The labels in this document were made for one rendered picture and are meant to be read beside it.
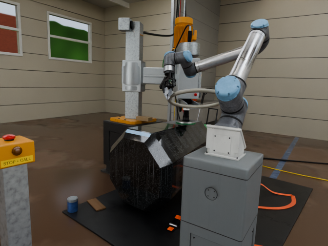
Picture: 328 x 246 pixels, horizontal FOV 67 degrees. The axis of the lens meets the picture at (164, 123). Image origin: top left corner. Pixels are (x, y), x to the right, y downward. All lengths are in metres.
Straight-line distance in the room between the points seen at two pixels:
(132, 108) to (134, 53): 0.72
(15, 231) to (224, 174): 1.02
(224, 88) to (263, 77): 5.88
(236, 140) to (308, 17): 6.10
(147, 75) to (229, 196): 2.23
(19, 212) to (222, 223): 1.05
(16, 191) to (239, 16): 7.29
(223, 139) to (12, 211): 1.12
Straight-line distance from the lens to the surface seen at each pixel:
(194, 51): 2.63
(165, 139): 2.37
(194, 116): 5.58
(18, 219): 1.09
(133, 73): 3.33
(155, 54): 8.86
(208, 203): 1.58
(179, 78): 2.62
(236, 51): 2.03
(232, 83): 1.53
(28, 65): 8.58
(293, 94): 7.26
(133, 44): 3.44
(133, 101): 3.41
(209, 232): 1.66
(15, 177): 1.03
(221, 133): 1.56
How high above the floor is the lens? 1.30
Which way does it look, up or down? 9 degrees down
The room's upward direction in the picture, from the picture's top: 2 degrees clockwise
